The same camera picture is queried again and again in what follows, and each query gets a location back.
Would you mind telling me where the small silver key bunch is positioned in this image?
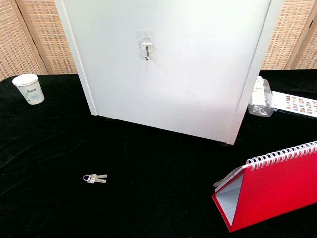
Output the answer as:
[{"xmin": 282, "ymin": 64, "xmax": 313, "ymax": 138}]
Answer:
[{"xmin": 83, "ymin": 173, "xmax": 108, "ymax": 184}]

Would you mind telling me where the clear adhesive metal hook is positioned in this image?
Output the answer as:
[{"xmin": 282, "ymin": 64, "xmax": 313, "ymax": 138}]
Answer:
[{"xmin": 137, "ymin": 30, "xmax": 157, "ymax": 61}]

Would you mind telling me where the white metal cabinet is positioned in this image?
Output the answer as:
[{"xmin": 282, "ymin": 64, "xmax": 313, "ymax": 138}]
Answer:
[{"xmin": 54, "ymin": 0, "xmax": 284, "ymax": 146}]

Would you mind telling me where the black velvet table cloth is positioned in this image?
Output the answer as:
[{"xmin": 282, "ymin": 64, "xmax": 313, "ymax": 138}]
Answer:
[{"xmin": 0, "ymin": 69, "xmax": 317, "ymax": 238}]

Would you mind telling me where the clear plastic bottle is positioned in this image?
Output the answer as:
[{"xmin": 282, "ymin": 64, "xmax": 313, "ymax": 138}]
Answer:
[{"xmin": 248, "ymin": 75, "xmax": 275, "ymax": 117}]

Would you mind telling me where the white paper cup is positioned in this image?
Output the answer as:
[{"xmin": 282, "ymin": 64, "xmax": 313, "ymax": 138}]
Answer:
[{"xmin": 12, "ymin": 73, "xmax": 45, "ymax": 105}]

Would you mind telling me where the white card with coloured pictures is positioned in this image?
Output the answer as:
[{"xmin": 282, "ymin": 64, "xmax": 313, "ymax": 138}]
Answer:
[{"xmin": 271, "ymin": 91, "xmax": 317, "ymax": 119}]

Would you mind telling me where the red spiral desk calendar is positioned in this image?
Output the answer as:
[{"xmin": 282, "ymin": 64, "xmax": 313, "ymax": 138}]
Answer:
[{"xmin": 211, "ymin": 140, "xmax": 317, "ymax": 233}]

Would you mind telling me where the woven folding screen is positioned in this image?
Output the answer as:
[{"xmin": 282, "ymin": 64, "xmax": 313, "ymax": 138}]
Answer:
[
  {"xmin": 0, "ymin": 0, "xmax": 79, "ymax": 81},
  {"xmin": 260, "ymin": 0, "xmax": 317, "ymax": 71}
]

